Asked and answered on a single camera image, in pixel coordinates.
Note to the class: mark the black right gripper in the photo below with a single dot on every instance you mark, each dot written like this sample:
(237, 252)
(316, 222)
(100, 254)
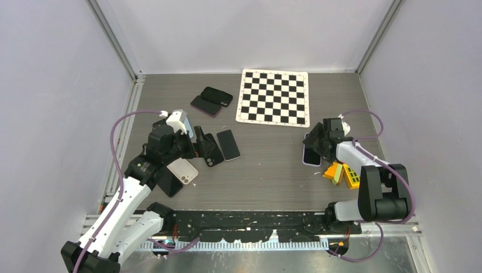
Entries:
(318, 131)

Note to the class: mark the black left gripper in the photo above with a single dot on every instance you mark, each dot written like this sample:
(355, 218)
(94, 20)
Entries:
(191, 151)

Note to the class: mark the black phone case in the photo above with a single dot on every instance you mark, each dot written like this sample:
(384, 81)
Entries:
(210, 151)

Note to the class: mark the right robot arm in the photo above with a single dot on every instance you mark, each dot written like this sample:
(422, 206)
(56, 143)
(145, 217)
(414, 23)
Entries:
(384, 194)

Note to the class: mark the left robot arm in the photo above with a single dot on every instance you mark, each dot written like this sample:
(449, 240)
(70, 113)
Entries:
(107, 244)

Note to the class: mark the phone in lilac case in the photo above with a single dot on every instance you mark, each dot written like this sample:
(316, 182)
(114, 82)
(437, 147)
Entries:
(310, 157)

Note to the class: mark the black white chessboard mat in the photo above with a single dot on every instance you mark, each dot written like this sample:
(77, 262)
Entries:
(268, 97)

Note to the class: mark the yellow window toy block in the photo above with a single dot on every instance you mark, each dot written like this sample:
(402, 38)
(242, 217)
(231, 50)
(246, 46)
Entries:
(351, 177)

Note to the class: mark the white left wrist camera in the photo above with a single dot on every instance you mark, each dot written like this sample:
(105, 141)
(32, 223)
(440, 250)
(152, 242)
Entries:
(176, 120)

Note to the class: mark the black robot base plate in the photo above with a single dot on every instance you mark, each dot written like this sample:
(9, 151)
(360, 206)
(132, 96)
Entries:
(185, 225)

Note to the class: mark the aluminium front rail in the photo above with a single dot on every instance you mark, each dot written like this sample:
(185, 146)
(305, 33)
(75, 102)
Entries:
(273, 240)

